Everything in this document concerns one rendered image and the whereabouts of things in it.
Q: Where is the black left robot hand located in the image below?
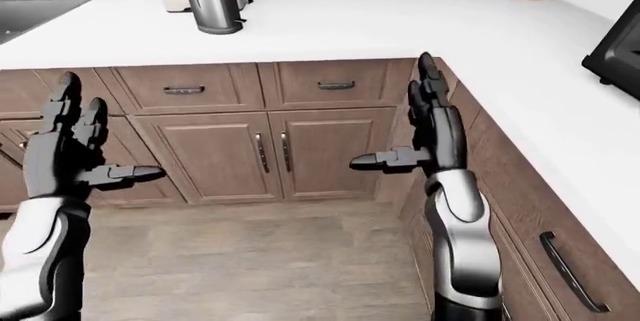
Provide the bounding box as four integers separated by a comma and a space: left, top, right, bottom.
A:
21, 71, 167, 199

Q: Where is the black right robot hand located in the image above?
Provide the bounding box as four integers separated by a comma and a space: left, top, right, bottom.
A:
348, 51, 469, 179

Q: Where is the brown wooden sink cabinet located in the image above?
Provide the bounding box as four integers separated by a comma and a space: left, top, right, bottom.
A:
0, 68, 187, 214

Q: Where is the brown wooden corner cabinet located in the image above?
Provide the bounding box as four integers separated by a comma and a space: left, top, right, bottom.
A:
374, 57, 640, 321

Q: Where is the brown wooden cabinet door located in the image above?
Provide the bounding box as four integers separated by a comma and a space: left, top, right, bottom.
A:
132, 111, 284, 204
268, 107, 399, 201

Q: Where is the brown wooden drawer front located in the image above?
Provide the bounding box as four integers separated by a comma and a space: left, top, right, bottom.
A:
110, 62, 265, 116
272, 58, 415, 109

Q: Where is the steel kitchen sink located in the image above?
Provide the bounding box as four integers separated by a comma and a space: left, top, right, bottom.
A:
0, 0, 100, 47

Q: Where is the black toaster oven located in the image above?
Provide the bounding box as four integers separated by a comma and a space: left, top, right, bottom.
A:
581, 0, 640, 103

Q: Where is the dark metal drawer handle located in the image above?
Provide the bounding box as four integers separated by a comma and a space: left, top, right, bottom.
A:
163, 85, 206, 96
317, 80, 357, 91

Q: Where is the dark metal door handle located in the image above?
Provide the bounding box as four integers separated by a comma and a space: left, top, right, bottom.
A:
254, 131, 269, 172
280, 131, 292, 172

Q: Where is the long dark cabinet handle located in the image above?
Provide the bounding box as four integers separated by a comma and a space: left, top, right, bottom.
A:
539, 231, 612, 315

